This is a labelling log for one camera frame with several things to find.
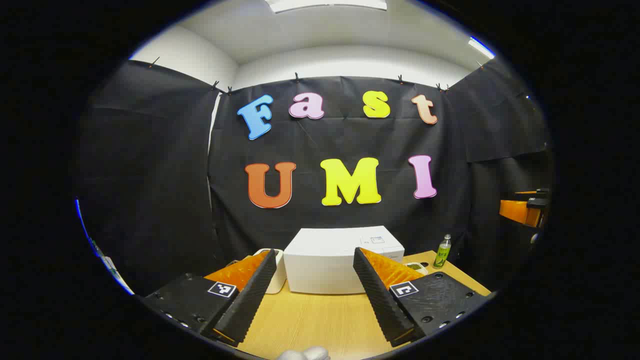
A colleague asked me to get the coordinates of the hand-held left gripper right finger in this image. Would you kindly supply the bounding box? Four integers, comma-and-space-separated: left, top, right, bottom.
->
352, 246, 488, 348

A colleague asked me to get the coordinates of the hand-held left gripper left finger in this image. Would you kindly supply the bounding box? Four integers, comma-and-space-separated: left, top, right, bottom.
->
141, 248, 278, 347

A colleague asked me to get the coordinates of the white microwave oven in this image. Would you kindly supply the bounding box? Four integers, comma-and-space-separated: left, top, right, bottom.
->
283, 225, 406, 295

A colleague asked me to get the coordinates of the white toaster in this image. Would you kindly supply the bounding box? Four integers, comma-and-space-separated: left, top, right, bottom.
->
252, 248, 287, 294

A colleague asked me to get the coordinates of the green drink bottle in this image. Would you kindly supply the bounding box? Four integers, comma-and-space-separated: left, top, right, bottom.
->
433, 234, 452, 270

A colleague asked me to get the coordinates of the white cluttered side table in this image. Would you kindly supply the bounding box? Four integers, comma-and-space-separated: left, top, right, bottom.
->
95, 240, 133, 296

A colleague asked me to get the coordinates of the black backdrop cloth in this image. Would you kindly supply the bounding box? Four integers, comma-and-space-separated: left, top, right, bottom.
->
77, 59, 553, 296

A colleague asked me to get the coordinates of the small ceiling light panel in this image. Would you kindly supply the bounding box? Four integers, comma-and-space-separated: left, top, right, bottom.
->
468, 37, 496, 60

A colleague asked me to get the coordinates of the large ceiling light panel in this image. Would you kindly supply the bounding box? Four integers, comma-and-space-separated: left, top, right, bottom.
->
265, 0, 388, 13

